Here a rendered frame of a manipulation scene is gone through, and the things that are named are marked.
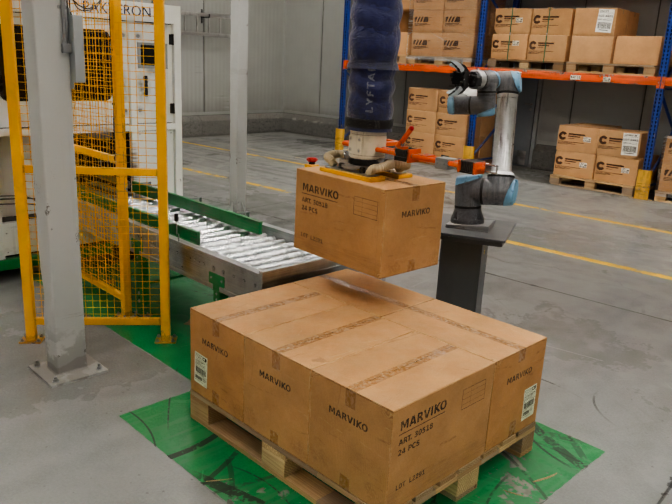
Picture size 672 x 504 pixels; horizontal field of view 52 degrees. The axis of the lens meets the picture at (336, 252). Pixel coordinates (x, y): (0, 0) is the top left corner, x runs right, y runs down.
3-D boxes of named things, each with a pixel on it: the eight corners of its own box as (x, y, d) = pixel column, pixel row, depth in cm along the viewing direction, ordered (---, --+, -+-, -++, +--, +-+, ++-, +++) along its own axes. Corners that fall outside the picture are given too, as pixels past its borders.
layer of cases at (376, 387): (190, 389, 314) (189, 307, 303) (343, 336, 382) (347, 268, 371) (385, 516, 233) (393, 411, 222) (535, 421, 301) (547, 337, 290)
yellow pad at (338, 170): (318, 170, 327) (319, 160, 326) (334, 169, 334) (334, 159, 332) (369, 182, 303) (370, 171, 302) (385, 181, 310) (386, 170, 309)
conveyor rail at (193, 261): (61, 219, 500) (59, 194, 495) (68, 218, 503) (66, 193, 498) (257, 309, 343) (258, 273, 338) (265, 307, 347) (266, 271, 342)
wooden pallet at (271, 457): (190, 417, 318) (190, 389, 314) (342, 359, 387) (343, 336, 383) (382, 552, 237) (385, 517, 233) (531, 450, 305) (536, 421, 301)
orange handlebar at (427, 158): (324, 143, 338) (324, 136, 337) (367, 140, 358) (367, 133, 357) (479, 174, 274) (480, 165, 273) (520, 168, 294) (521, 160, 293)
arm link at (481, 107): (473, 116, 341) (474, 91, 338) (497, 117, 336) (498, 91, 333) (469, 117, 332) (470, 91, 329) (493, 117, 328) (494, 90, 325)
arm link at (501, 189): (486, 205, 392) (497, 74, 389) (517, 207, 385) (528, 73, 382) (481, 204, 378) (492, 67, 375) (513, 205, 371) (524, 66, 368)
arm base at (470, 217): (451, 218, 403) (452, 202, 401) (484, 220, 399) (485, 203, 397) (449, 224, 385) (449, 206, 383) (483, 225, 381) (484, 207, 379)
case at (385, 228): (293, 247, 342) (296, 167, 331) (351, 236, 368) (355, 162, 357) (379, 279, 300) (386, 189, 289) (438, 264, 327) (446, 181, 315)
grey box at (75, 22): (58, 80, 330) (54, 15, 322) (68, 80, 334) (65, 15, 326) (76, 82, 317) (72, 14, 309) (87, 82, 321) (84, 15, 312)
